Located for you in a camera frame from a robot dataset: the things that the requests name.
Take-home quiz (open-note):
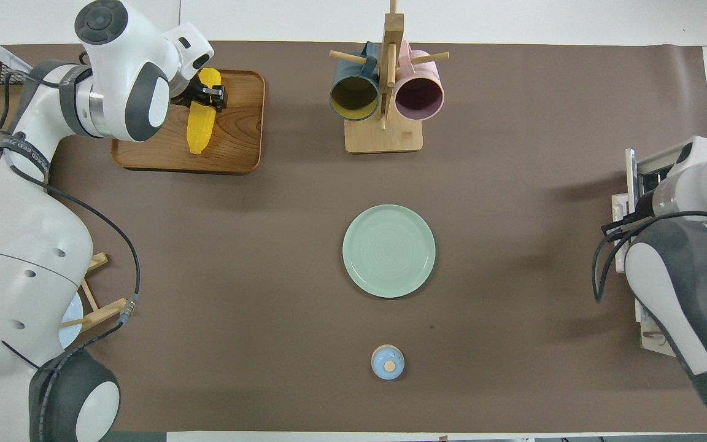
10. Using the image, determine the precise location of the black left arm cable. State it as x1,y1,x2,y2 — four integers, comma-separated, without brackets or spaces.
0,166,141,369

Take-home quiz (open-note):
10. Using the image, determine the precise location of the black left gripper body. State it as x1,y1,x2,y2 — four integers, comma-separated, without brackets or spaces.
169,74,207,110

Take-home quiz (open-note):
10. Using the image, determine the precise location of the yellow corn cob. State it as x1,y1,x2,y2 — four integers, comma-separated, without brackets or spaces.
187,68,222,155

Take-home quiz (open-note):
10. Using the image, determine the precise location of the brown wooden tray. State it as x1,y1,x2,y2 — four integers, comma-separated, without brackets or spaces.
110,66,266,176

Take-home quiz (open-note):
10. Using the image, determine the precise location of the brown table mat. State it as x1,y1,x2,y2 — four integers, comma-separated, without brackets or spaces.
0,41,707,433

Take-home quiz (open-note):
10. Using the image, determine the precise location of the white toaster oven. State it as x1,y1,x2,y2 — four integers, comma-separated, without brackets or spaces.
611,138,707,357

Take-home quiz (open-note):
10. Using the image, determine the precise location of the small blue knobbed lid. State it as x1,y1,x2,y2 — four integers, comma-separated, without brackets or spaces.
371,344,406,381

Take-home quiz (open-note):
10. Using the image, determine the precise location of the pink mug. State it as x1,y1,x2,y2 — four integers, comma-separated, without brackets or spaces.
394,41,445,121

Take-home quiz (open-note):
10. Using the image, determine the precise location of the mint green plate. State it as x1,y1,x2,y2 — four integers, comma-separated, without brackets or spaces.
342,204,436,299

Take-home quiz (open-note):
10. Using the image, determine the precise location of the dark blue mug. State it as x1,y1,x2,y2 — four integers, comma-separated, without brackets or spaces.
330,42,382,122

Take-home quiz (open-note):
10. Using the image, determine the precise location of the light blue plate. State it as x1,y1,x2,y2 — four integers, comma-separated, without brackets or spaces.
59,292,83,349

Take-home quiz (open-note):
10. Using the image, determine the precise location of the wooden plate rack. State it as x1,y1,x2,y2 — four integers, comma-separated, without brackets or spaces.
59,252,130,332

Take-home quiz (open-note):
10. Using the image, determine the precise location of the wooden mug rack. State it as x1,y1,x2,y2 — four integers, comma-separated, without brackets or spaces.
329,0,450,154

